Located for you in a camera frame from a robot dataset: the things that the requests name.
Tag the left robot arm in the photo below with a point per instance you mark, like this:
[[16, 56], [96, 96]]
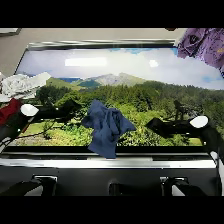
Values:
[[13, 126]]

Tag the purple garment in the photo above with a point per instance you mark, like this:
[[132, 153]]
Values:
[[203, 43]]

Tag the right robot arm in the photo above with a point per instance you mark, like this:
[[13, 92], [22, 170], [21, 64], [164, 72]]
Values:
[[210, 133]]

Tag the white garment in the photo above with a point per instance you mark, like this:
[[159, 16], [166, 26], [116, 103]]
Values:
[[20, 85]]

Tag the blue garment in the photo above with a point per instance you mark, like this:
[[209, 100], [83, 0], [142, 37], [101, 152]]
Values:
[[106, 128]]

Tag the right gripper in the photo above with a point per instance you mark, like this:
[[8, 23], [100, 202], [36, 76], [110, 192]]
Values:
[[158, 127]]

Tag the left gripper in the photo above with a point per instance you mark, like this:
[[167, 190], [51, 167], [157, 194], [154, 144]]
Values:
[[70, 109]]

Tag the red garment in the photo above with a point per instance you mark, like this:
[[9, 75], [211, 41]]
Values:
[[8, 111]]

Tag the silver frame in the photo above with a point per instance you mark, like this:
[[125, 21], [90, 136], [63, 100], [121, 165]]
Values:
[[133, 162]]

